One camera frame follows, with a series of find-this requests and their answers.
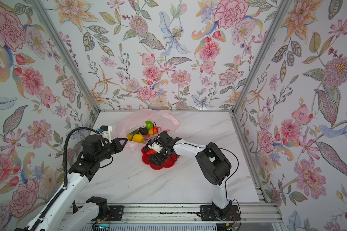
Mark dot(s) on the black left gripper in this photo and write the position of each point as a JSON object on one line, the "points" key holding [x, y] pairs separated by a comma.
{"points": [[111, 146]]}

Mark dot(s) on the red yellow mango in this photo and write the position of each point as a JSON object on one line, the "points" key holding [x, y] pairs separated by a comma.
{"points": [[153, 131]]}

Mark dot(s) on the yellow lemon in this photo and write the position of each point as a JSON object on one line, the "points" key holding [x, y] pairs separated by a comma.
{"points": [[138, 138]]}

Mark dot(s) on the green round textured fruit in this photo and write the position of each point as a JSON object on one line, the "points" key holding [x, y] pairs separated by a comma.
{"points": [[149, 125]]}

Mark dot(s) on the dark avocado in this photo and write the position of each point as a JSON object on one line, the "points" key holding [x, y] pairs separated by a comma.
{"points": [[143, 131]]}

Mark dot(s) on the pink plastic bag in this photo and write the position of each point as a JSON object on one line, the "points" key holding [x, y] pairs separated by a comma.
{"points": [[163, 119]]}

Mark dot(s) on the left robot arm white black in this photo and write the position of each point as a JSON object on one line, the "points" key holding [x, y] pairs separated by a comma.
{"points": [[51, 217]]}

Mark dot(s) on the red flower-shaped plate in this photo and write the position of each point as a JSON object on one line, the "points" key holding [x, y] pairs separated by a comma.
{"points": [[170, 162]]}

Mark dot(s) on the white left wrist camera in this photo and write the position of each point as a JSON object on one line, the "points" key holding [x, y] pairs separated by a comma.
{"points": [[106, 132]]}

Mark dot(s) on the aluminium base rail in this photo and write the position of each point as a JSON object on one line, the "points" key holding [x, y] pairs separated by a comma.
{"points": [[192, 213]]}

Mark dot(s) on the left aluminium corner post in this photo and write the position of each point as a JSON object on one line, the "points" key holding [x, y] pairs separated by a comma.
{"points": [[44, 17]]}

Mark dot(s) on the aluminium corner post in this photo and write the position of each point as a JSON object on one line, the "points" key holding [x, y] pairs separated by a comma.
{"points": [[44, 17], [259, 59]]}

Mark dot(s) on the right aluminium corner post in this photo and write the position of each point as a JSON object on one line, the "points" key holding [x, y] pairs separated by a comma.
{"points": [[259, 59]]}

